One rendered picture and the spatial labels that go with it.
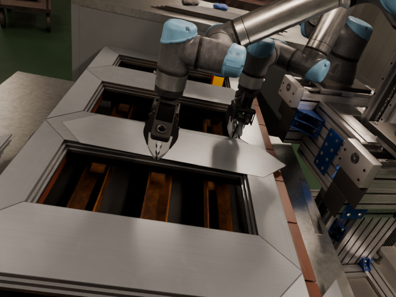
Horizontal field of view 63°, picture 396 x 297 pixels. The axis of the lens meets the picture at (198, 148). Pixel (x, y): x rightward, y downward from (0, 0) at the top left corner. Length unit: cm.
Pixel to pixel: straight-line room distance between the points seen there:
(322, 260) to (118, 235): 65
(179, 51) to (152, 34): 106
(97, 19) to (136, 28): 20
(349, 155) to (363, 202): 15
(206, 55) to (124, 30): 111
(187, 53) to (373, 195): 73
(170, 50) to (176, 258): 45
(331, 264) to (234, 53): 71
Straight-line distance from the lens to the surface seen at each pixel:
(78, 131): 108
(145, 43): 180
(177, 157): 101
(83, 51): 190
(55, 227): 79
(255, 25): 85
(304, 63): 106
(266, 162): 110
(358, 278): 187
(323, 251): 116
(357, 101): 158
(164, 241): 76
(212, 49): 74
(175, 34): 72
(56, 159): 98
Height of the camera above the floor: 144
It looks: 34 degrees down
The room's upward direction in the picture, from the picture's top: 14 degrees clockwise
